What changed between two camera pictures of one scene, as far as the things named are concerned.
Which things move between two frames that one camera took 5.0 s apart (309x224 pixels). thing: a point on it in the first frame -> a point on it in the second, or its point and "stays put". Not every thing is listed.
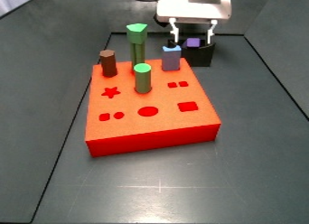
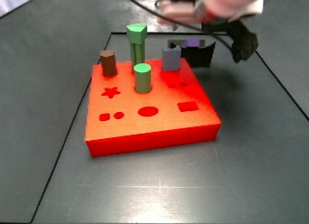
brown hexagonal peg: (109, 62) stays put
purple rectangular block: (192, 42) stays put
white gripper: (194, 6) -> (218, 5)
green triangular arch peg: (137, 32) stays put
